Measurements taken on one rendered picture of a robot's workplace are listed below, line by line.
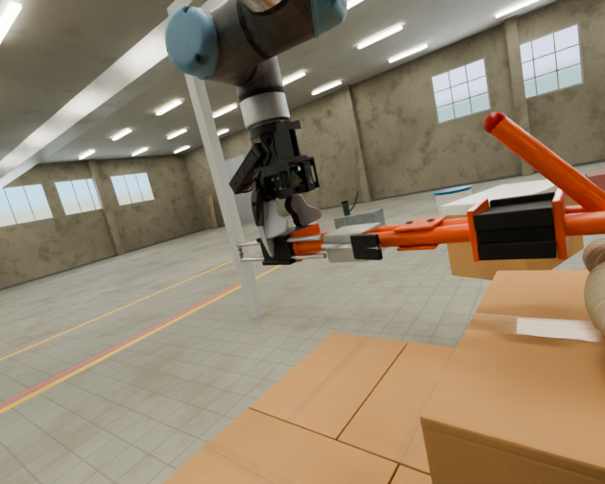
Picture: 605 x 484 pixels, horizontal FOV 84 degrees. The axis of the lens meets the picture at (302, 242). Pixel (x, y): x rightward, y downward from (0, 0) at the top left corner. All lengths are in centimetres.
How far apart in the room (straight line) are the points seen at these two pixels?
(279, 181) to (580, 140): 1280
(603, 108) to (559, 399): 1292
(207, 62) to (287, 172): 18
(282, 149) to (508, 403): 42
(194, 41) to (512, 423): 50
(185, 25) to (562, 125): 1287
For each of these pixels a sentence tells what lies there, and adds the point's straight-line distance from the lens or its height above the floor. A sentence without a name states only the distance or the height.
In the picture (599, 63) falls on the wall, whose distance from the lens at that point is 1329.
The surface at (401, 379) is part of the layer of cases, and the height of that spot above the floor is 54.
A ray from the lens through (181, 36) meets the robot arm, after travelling 49.
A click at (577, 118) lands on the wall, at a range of 1317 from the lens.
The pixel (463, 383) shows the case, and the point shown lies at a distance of 40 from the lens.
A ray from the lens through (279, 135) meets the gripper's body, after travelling 55.
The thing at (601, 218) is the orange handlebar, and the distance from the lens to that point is 41.
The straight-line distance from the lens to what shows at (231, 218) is 358.
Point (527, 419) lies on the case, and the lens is 36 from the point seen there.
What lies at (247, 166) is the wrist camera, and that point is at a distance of 59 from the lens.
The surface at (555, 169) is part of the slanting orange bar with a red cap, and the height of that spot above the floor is 126.
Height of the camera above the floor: 130
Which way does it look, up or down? 9 degrees down
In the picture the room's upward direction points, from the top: 13 degrees counter-clockwise
